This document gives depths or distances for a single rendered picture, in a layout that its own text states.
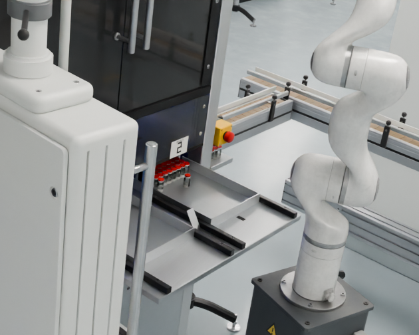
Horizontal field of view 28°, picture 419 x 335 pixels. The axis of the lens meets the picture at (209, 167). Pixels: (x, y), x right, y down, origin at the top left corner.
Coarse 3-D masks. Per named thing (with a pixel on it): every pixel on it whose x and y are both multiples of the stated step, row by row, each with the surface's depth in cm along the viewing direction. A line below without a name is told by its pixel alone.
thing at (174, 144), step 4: (176, 140) 273; (180, 140) 274; (184, 140) 276; (172, 144) 272; (176, 144) 273; (180, 144) 275; (184, 144) 277; (172, 148) 272; (176, 148) 274; (180, 148) 276; (184, 148) 278; (172, 152) 273; (176, 152) 275; (180, 152) 277; (184, 152) 279; (172, 156) 274
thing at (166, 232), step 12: (132, 204) 265; (132, 216) 259; (156, 216) 260; (168, 216) 257; (132, 228) 253; (156, 228) 255; (168, 228) 256; (180, 228) 255; (192, 228) 251; (132, 240) 247; (156, 240) 249; (168, 240) 250; (180, 240) 248; (132, 252) 241; (156, 252) 240
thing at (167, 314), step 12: (144, 300) 295; (168, 300) 308; (180, 300) 315; (120, 312) 286; (144, 312) 298; (156, 312) 305; (168, 312) 312; (144, 324) 301; (156, 324) 308; (168, 324) 315
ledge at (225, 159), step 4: (224, 156) 306; (228, 156) 306; (216, 160) 302; (220, 160) 302; (224, 160) 303; (228, 160) 304; (232, 160) 306; (212, 164) 299; (216, 164) 299; (220, 164) 300; (224, 164) 303; (212, 168) 297; (216, 168) 299
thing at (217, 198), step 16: (192, 176) 288; (208, 176) 288; (224, 176) 284; (160, 192) 268; (176, 192) 276; (192, 192) 278; (208, 192) 279; (224, 192) 281; (240, 192) 281; (256, 192) 277; (208, 208) 270; (224, 208) 271; (240, 208) 269
